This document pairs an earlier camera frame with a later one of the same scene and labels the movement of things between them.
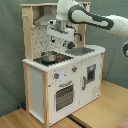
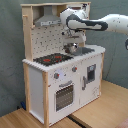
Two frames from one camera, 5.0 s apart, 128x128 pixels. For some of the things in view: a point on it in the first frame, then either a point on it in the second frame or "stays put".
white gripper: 61,28 → 76,36
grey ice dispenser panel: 91,72 stays put
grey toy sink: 79,51 stays put
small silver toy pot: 49,56 → 69,48
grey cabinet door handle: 84,82 stays put
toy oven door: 64,96 stays put
